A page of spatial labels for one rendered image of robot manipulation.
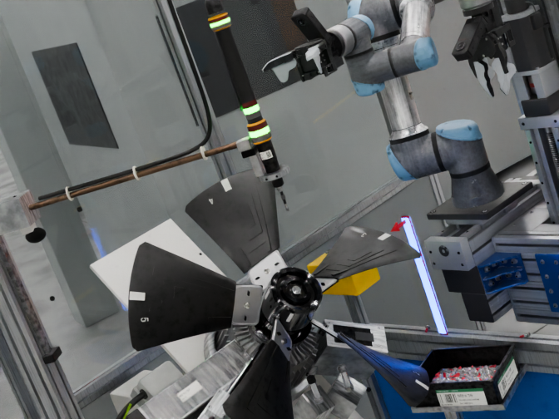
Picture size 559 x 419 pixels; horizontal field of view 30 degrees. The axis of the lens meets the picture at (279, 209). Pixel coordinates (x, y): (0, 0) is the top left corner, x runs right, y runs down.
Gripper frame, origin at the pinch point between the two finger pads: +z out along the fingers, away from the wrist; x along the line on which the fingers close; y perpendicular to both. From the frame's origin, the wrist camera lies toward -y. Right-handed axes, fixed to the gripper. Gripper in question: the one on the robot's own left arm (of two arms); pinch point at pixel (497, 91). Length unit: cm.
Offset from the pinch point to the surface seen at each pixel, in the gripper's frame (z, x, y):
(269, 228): 10, 32, -51
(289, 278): 18, 22, -59
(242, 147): -11, 28, -54
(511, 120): 111, 240, 327
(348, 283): 41, 49, -19
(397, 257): 26.8, 15.7, -32.2
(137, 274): 5, 37, -85
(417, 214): 58, 96, 64
